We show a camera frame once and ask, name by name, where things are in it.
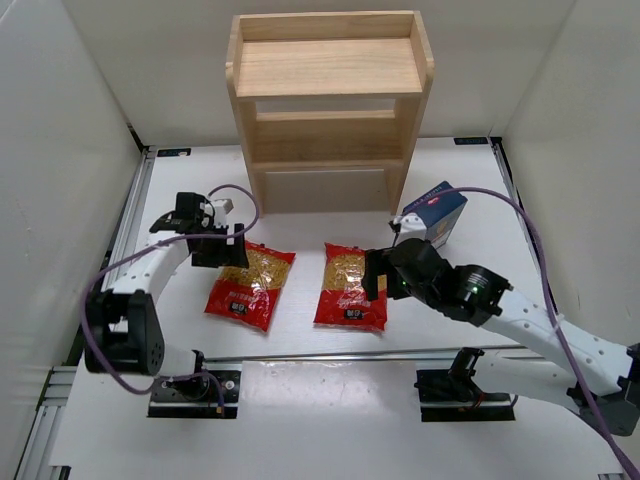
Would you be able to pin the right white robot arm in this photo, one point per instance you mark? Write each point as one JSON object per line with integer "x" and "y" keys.
{"x": 593, "y": 378}

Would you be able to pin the red pasta bag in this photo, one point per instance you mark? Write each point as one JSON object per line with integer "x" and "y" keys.
{"x": 343, "y": 302}
{"x": 250, "y": 295}

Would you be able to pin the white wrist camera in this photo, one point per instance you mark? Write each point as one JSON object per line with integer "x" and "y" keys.
{"x": 216, "y": 210}
{"x": 409, "y": 226}

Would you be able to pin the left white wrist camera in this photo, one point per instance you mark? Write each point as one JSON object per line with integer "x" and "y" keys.
{"x": 216, "y": 210}

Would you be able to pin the front aluminium rail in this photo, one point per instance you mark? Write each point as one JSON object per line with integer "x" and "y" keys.
{"x": 391, "y": 355}

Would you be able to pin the left blue label sticker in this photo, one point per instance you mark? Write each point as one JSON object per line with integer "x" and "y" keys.
{"x": 173, "y": 152}

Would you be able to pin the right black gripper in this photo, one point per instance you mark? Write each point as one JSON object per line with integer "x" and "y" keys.
{"x": 382, "y": 273}

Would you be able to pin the blue pasta box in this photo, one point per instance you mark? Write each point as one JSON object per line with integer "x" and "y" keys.
{"x": 439, "y": 211}

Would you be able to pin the blue label sticker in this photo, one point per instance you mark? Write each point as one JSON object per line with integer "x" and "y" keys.
{"x": 468, "y": 141}
{"x": 173, "y": 152}

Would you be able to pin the wooden three-tier shelf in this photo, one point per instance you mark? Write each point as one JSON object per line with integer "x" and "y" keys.
{"x": 328, "y": 91}

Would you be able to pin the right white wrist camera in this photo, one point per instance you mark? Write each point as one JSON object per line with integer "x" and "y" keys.
{"x": 409, "y": 226}

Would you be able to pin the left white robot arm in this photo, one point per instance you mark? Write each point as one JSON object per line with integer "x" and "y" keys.
{"x": 124, "y": 331}

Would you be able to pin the right blue label sticker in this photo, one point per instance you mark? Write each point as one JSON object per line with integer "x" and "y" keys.
{"x": 468, "y": 141}

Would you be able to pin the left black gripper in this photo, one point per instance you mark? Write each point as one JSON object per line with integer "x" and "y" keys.
{"x": 220, "y": 248}

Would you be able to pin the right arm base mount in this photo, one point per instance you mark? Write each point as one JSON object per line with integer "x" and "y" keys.
{"x": 449, "y": 395}

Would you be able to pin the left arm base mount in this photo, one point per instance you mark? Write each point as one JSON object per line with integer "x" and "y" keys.
{"x": 200, "y": 398}

